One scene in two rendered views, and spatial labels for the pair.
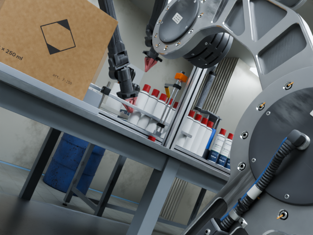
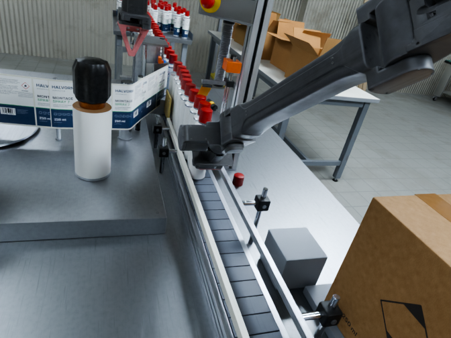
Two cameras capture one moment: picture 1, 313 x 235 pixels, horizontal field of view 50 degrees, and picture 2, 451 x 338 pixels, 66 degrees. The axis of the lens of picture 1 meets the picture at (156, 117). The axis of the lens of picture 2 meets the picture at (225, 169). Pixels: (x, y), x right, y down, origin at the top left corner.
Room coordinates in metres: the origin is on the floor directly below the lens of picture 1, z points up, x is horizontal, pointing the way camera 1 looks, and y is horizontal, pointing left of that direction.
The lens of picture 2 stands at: (1.33, 0.91, 1.40)
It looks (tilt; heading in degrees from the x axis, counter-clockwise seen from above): 29 degrees down; 283
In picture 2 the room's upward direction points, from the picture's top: 12 degrees clockwise
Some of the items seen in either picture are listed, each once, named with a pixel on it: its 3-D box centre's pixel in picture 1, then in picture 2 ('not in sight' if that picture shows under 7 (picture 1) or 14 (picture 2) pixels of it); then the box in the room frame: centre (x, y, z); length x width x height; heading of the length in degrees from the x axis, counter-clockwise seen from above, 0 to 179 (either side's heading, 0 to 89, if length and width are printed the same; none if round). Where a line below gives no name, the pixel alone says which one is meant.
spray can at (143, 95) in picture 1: (139, 104); (201, 144); (1.59, 0.10, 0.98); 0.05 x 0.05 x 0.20
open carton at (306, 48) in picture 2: not in sight; (317, 59); (1.42, -1.86, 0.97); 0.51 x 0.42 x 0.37; 41
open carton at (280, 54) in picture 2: not in sight; (297, 47); (1.62, -2.20, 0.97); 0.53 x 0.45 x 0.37; 37
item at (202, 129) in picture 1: (198, 135); (178, 93); (1.82, -0.25, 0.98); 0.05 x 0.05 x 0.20
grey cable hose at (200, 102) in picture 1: (205, 91); (223, 53); (1.65, -0.17, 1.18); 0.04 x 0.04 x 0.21
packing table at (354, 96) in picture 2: not in sight; (266, 95); (1.85, -2.60, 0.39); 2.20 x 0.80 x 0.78; 126
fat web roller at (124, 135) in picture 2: not in sight; (126, 110); (1.88, 0.01, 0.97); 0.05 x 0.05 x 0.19
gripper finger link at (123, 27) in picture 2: (150, 65); (132, 35); (1.79, 0.14, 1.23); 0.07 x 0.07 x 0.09; 37
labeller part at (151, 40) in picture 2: (208, 114); (151, 39); (1.96, -0.27, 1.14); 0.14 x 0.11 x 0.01; 124
